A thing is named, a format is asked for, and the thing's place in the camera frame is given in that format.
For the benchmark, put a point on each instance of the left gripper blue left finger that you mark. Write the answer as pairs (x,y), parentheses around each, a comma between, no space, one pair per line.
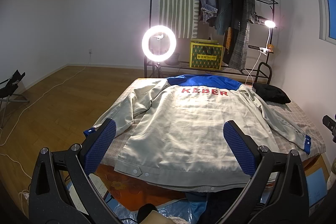
(96,144)

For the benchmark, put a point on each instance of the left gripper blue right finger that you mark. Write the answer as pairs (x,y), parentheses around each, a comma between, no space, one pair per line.
(243,148)

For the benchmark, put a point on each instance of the beige and blue work jacket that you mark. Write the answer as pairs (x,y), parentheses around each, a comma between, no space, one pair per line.
(177,122)

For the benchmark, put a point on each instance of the black metal clothes rack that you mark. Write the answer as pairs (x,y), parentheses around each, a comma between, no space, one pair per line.
(262,70)

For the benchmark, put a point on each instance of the plaid beige bed blanket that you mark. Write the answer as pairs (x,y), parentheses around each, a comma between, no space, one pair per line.
(294,121)

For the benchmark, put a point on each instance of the black folded garment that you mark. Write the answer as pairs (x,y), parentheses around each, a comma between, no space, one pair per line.
(270,93)

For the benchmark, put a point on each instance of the grey plaid hanging coat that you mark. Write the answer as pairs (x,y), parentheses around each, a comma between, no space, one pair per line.
(246,17)

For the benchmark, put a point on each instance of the small teddy bear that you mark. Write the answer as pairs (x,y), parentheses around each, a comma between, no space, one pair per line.
(270,48)

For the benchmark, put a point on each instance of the yellow green patterned bag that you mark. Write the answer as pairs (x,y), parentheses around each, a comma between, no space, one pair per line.
(205,54)

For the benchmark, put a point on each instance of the white clip-on lamp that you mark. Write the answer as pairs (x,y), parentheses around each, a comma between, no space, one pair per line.
(262,50)

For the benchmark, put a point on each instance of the dark green hanging jacket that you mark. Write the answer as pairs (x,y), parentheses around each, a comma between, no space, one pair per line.
(224,13)

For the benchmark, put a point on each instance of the black hanging coat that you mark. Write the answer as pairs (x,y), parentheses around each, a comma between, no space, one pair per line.
(236,17)

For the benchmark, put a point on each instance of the ring light on stand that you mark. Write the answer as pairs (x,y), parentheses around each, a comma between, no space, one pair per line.
(158,45)

